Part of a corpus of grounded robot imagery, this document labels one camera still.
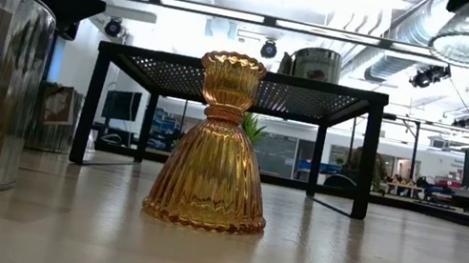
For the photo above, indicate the black ceiling spotlight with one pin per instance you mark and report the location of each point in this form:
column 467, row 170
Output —
column 268, row 49
column 113, row 28

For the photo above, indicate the black track spotlight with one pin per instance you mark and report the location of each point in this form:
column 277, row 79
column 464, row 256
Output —
column 466, row 122

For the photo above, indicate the black monitor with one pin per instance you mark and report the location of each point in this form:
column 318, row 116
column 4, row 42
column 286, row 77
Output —
column 122, row 105

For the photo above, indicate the black aluminium table frame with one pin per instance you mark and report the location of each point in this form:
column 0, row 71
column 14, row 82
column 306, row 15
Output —
column 466, row 220

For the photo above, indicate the black chair back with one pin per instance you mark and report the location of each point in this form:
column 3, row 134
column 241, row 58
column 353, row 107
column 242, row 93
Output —
column 339, row 181

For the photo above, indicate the overhead light bar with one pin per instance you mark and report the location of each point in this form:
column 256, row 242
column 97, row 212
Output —
column 329, row 32

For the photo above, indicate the person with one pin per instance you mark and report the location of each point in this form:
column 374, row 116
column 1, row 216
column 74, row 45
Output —
column 365, row 169

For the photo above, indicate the black track light cluster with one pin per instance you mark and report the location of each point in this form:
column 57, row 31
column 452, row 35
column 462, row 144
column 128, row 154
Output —
column 428, row 76

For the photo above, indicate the silver ventilation duct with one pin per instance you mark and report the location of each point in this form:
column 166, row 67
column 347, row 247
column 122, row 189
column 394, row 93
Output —
column 386, row 66

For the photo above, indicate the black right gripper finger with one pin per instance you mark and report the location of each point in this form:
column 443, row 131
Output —
column 462, row 3

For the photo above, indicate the black perforated metal riser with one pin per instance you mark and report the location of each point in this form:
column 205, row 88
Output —
column 155, row 58

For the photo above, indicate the amber glass candlestick holder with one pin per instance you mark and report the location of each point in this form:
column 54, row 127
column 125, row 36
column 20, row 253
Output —
column 213, row 171

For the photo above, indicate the small green potted plant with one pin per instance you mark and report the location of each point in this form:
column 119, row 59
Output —
column 253, row 130

